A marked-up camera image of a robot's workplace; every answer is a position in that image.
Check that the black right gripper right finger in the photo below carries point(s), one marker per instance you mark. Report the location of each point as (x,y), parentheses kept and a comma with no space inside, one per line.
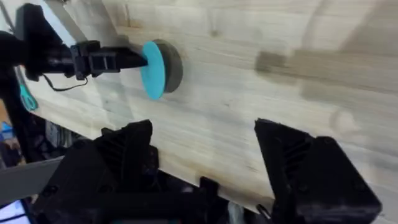
(314,180)

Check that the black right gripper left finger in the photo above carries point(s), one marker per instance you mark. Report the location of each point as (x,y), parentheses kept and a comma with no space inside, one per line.
(124,161)

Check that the grey metal beam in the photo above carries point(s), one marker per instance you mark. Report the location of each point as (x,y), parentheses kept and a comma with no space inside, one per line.
(28,179)

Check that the teal round plate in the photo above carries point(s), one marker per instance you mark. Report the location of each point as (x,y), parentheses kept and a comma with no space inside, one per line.
(153,70)

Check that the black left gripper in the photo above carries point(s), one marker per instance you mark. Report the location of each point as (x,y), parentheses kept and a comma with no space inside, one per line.
(66,60)

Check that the lit screen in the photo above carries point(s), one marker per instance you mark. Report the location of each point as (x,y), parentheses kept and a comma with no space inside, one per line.
(12,213)

